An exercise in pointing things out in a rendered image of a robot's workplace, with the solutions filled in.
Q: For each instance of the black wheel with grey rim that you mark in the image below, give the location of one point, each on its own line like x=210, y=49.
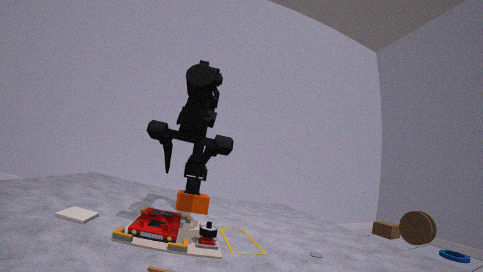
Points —
x=208, y=232

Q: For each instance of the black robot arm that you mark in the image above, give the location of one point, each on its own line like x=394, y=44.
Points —
x=201, y=82

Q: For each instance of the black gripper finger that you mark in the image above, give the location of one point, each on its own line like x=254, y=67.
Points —
x=167, y=146
x=208, y=153

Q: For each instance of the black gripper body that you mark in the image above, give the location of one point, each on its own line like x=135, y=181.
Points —
x=188, y=133

